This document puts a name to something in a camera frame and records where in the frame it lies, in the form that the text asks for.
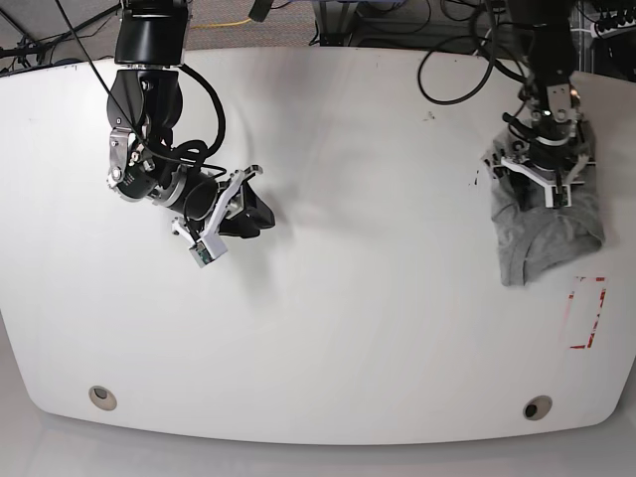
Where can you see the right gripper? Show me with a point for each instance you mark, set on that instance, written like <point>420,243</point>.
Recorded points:
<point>177,178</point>

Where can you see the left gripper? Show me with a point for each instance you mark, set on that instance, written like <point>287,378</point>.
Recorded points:
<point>552,132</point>

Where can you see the grey T-shirt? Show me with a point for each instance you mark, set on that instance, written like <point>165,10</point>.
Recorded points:
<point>531,237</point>

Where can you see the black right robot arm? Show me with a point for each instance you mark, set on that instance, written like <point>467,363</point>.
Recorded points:
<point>144,104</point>

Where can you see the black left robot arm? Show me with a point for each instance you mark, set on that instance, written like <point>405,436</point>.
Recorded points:
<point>542,29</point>

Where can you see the white power strip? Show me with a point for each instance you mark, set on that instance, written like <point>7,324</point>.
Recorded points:
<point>610,23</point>

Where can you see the red tape rectangle marking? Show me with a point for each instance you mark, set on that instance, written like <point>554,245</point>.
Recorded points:
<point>583,311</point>

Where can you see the left table grommet hole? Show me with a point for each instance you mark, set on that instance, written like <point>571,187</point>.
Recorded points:
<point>102,398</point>

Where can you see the table grommet hole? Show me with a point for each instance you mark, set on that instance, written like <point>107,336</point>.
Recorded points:
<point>537,408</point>
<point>102,398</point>

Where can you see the right table grommet hole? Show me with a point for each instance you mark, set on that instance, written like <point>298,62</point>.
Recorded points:
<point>537,408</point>

